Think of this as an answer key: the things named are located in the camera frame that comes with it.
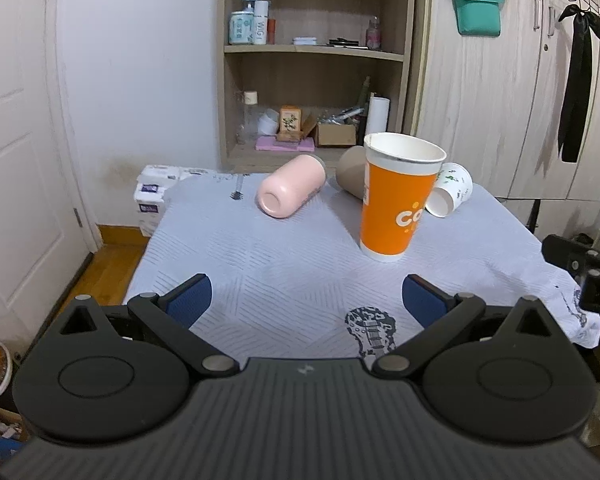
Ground white tube bottle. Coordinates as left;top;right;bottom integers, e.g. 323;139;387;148
252;0;271;45

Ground bottles on upper shelf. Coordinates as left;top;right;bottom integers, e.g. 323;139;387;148
228;0;256;45

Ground white printed tablecloth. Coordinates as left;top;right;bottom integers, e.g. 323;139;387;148
125;167;600;361

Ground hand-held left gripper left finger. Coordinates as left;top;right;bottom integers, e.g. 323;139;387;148
55;274;239;380

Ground pink small bottle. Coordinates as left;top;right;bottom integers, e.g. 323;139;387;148
365;17;382;51

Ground wooden shelf unit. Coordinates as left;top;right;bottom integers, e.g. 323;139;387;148
215;0;422;172

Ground yellow floral box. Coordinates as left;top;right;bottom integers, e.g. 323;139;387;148
278;105;304;142

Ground green pouch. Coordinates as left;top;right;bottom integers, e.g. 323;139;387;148
449;0;505;37

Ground small cardboard box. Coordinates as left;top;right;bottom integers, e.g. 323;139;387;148
315;121;357;148

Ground white tissue pack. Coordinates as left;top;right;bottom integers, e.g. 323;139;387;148
132;182;167;238
140;164;216;187

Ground white door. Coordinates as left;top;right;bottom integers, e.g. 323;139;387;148
0;0;95;358

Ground pink cup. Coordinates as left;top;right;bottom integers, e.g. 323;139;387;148
256;154;327;219

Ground clear bottle beige cap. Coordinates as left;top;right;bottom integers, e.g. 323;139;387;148
237;90;259;146

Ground white paper roll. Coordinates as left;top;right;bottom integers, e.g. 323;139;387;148
367;95;391;134

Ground beige cup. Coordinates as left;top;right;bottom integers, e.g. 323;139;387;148
335;146;369;202

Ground wooden wardrobe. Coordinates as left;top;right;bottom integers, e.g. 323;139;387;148
405;0;600;203

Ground black ribbon bow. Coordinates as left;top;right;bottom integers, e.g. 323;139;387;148
557;4;600;164

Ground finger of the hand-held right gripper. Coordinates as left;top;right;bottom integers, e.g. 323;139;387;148
541;234;600;276

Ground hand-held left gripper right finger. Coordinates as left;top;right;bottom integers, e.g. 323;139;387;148
372;274;556;381

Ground white paper cup green print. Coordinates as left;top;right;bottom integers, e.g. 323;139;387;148
425;162;474;218

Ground orange paper cup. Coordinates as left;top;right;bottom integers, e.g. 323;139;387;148
359;132;447;262

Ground pink flat box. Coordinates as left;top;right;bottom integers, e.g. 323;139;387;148
255;135;316;153

